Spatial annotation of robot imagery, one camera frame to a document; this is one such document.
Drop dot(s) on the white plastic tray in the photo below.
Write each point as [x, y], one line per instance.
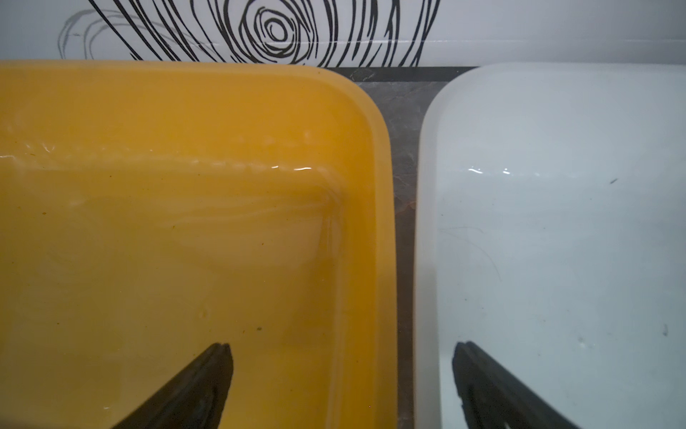
[550, 231]

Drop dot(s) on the yellow plastic tray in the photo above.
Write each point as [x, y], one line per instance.
[235, 217]

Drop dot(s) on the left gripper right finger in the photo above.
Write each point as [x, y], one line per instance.
[493, 398]

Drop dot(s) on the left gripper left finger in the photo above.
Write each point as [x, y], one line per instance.
[187, 391]

